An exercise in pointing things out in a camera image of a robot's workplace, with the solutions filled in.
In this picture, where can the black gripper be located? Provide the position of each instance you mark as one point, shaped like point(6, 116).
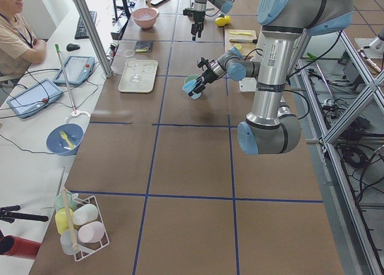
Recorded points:
point(207, 75)
point(197, 17)

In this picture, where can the light blue cup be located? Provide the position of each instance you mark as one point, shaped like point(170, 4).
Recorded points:
point(192, 89)

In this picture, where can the green bowl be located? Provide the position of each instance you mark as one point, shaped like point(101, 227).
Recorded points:
point(191, 77)

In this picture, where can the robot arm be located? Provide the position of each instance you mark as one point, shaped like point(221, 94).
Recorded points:
point(223, 5)
point(270, 127)

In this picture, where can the pink bowl with ice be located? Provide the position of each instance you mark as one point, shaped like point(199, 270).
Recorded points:
point(145, 17)

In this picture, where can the blue bowl with fork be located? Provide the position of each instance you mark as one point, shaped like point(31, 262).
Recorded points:
point(65, 140)

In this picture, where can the yellow lemon front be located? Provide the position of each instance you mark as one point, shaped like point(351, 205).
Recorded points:
point(221, 21)

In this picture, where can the yellow lemon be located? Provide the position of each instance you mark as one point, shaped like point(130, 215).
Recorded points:
point(227, 19)
point(221, 21)

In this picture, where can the yellow lemon rear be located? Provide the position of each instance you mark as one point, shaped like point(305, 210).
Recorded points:
point(227, 19)

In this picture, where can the yellow plastic knife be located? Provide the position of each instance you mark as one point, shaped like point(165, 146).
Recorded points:
point(241, 33)

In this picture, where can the lemon half slice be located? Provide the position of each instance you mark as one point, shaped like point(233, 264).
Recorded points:
point(238, 46)

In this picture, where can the steel muddler black tip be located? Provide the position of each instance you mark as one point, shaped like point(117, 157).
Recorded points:
point(244, 41)

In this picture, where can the bamboo cutting board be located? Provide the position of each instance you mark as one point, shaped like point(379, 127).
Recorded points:
point(246, 48)

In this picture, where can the grey folded cloth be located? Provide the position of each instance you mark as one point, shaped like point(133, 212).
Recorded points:
point(143, 46)

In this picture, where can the cream bear tray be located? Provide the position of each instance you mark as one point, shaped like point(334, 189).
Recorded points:
point(147, 69)

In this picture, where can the clear wine glass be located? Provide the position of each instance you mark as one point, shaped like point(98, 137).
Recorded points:
point(131, 64)

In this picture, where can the glass petri dish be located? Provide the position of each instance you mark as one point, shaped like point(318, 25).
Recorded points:
point(129, 53)

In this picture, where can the far teach pendant tablet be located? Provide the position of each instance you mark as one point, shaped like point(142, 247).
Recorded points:
point(78, 68)

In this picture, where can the teach pendant tablet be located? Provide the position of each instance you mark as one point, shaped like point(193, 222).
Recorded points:
point(35, 98)
point(78, 68)

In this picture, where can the black computer mouse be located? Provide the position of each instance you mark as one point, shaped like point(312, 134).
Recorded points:
point(72, 47)

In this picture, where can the rod with green tip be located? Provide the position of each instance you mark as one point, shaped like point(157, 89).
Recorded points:
point(75, 112)

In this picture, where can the near teach pendant tablet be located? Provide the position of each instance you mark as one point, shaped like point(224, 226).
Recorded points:
point(35, 98)

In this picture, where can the seated person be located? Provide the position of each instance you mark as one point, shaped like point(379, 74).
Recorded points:
point(20, 48)

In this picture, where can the black tripod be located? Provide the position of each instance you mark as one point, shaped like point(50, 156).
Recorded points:
point(11, 213)

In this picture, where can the red cylinder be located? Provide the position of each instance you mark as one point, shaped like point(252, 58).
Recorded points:
point(19, 247)

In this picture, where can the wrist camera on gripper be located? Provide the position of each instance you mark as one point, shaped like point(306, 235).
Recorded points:
point(188, 12)
point(204, 63)

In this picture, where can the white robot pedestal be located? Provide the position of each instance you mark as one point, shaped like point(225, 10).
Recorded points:
point(247, 85)

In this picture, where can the aluminium frame post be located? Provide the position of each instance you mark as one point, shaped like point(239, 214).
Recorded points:
point(94, 37)

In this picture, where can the white wire cup rack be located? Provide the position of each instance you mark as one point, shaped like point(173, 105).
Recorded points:
point(80, 225)

